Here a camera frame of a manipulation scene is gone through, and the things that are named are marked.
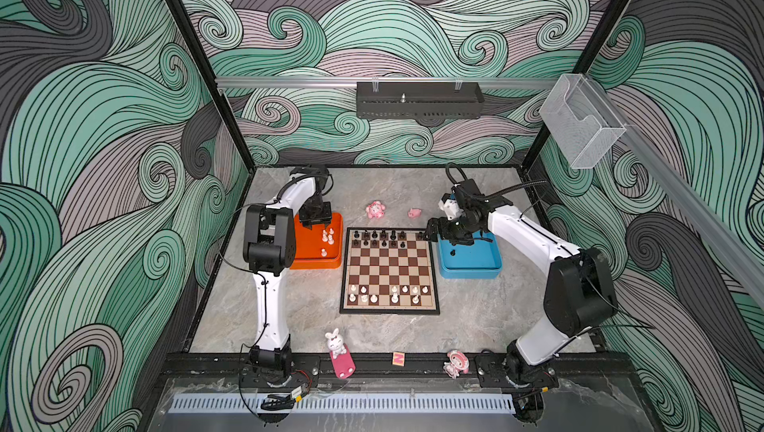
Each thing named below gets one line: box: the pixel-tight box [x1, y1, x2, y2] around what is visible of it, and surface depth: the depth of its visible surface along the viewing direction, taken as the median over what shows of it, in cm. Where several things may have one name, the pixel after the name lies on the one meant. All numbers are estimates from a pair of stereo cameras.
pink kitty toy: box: [365, 200, 386, 219], surface depth 106 cm
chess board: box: [339, 226, 441, 316], surface depth 90 cm
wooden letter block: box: [391, 351, 405, 368], surface depth 76 cm
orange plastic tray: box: [290, 213, 344, 270], surface depth 97 cm
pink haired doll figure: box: [443, 349, 470, 380], surface depth 74 cm
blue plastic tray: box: [437, 229, 503, 280], surface depth 92 cm
